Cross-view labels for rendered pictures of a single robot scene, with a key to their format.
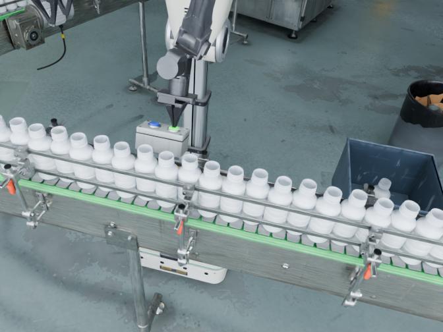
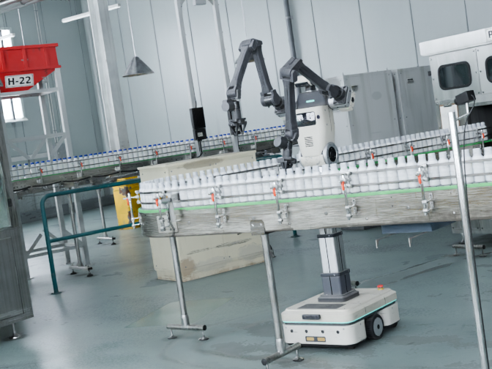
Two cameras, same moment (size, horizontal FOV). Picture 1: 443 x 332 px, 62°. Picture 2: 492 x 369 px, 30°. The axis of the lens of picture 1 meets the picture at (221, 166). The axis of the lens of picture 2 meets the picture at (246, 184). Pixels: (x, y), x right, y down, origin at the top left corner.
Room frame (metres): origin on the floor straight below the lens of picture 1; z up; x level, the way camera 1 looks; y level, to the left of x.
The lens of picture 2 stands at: (-4.00, -2.25, 1.43)
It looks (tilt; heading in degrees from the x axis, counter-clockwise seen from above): 4 degrees down; 29
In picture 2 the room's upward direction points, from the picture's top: 8 degrees counter-clockwise
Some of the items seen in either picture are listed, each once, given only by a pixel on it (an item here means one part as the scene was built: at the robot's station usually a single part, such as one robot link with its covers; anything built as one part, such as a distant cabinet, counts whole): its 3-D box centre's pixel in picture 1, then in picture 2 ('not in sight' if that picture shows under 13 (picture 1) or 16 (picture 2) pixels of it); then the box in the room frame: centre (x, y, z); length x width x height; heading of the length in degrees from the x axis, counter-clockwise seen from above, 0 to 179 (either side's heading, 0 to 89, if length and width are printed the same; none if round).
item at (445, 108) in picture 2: not in sight; (449, 120); (4.64, 0.21, 1.22); 0.23 x 0.04 x 0.32; 63
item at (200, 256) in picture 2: not in sight; (204, 214); (4.18, 2.79, 0.59); 1.10 x 0.62 x 1.18; 153
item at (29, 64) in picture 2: not in sight; (31, 161); (4.82, 5.60, 1.40); 0.92 x 0.72 x 2.80; 153
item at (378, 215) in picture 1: (372, 225); (353, 176); (0.60, -0.38, 1.08); 0.06 x 0.06 x 0.17
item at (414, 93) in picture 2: not in sight; (416, 139); (7.57, 1.51, 0.96); 0.82 x 0.50 x 1.91; 153
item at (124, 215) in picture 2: not in sight; (127, 196); (8.88, 7.19, 0.55); 0.40 x 0.38 x 1.10; 171
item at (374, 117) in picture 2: not in sight; (364, 148); (6.77, 1.92, 0.96); 0.82 x 0.50 x 1.91; 153
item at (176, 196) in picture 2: not in sight; (170, 215); (0.72, 0.90, 0.96); 0.23 x 0.10 x 0.27; 171
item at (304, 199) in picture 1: (301, 207); (326, 179); (0.63, -0.21, 1.08); 0.06 x 0.06 x 0.17
